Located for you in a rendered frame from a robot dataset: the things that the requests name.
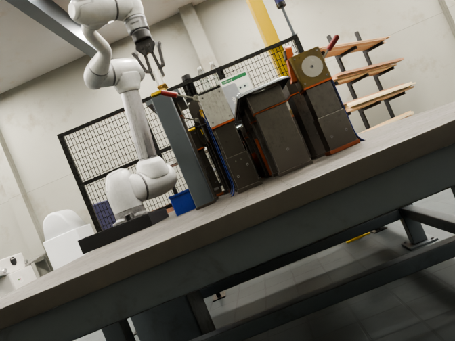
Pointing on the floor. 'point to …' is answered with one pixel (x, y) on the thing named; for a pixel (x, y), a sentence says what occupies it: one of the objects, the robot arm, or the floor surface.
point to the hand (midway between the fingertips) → (159, 78)
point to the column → (175, 320)
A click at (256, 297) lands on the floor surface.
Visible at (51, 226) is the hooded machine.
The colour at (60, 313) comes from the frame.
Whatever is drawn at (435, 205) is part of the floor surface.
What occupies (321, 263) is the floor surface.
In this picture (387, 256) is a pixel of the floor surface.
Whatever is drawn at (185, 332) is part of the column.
